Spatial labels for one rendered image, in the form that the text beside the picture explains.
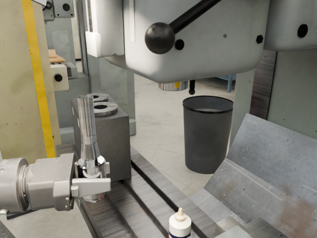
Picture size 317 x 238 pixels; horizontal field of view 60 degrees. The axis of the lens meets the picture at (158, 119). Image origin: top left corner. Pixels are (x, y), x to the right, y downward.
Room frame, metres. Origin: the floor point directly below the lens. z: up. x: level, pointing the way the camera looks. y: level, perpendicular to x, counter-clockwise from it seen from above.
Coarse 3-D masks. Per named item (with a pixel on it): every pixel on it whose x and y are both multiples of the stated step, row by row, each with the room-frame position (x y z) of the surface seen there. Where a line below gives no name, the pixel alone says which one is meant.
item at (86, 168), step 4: (100, 156) 0.42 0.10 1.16; (80, 160) 0.41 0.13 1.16; (100, 160) 0.41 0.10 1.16; (104, 160) 0.41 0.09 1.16; (80, 164) 0.39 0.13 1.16; (84, 164) 0.39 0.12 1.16; (88, 164) 0.39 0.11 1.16; (92, 164) 0.39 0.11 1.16; (96, 164) 0.39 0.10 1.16; (100, 164) 0.39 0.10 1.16; (104, 164) 0.40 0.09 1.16; (80, 168) 0.39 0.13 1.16; (84, 168) 0.38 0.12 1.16; (88, 168) 0.38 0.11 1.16; (92, 168) 0.38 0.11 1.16; (96, 168) 0.39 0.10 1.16; (100, 168) 0.39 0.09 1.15; (84, 172) 0.38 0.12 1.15; (88, 172) 0.38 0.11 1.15; (92, 172) 0.38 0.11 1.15
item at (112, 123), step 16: (96, 96) 0.80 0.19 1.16; (96, 112) 0.65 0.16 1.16; (112, 112) 0.66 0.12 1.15; (96, 128) 0.62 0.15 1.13; (112, 128) 0.64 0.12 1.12; (128, 128) 0.66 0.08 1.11; (80, 144) 0.68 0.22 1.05; (112, 144) 0.64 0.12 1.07; (128, 144) 0.66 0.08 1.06; (112, 160) 0.64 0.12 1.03; (128, 160) 0.66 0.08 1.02; (112, 176) 0.64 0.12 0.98; (128, 176) 0.66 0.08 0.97
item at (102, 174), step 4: (104, 168) 0.40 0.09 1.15; (80, 172) 0.39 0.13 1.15; (96, 172) 0.39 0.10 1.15; (100, 172) 0.39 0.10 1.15; (104, 172) 0.40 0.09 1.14; (80, 176) 0.39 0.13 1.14; (84, 176) 0.38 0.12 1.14; (88, 176) 0.38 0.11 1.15; (92, 176) 0.38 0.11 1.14; (96, 176) 0.39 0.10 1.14; (100, 176) 0.39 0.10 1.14; (104, 176) 0.40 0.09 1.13; (104, 192) 0.40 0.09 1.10; (84, 196) 0.38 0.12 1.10; (88, 196) 0.38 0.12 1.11; (92, 196) 0.38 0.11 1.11; (96, 196) 0.38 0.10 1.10; (100, 196) 0.39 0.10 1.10; (104, 196) 0.39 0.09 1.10; (88, 200) 0.38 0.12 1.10; (92, 200) 0.38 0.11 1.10; (96, 200) 0.38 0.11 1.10
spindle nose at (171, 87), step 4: (160, 84) 0.42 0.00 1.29; (164, 84) 0.41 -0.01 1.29; (168, 84) 0.41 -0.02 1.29; (172, 84) 0.41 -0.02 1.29; (180, 84) 0.41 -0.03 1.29; (184, 84) 0.42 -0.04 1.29; (160, 88) 0.42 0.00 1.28; (164, 88) 0.41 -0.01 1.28; (168, 88) 0.41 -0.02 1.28; (172, 88) 0.41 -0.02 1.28; (176, 88) 0.41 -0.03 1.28; (180, 88) 0.41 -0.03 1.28; (184, 88) 0.42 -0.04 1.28
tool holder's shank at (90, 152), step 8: (80, 96) 0.41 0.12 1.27; (88, 96) 0.41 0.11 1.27; (80, 104) 0.39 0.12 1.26; (88, 104) 0.40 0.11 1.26; (80, 112) 0.40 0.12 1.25; (88, 112) 0.40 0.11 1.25; (80, 120) 0.40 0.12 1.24; (88, 120) 0.40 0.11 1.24; (80, 128) 0.40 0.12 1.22; (88, 128) 0.40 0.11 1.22; (88, 136) 0.39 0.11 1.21; (88, 144) 0.39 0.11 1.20; (96, 144) 0.40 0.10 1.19; (88, 152) 0.39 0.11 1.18; (96, 152) 0.40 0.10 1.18; (88, 160) 0.39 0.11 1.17; (96, 160) 0.40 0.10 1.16
